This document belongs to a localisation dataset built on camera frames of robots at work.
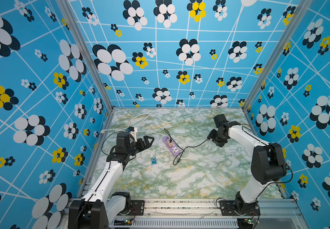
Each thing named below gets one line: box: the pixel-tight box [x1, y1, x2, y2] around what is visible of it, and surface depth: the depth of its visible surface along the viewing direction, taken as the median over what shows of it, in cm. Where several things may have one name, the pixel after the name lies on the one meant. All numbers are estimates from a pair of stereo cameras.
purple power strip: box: [162, 135, 181, 157], surface depth 95 cm
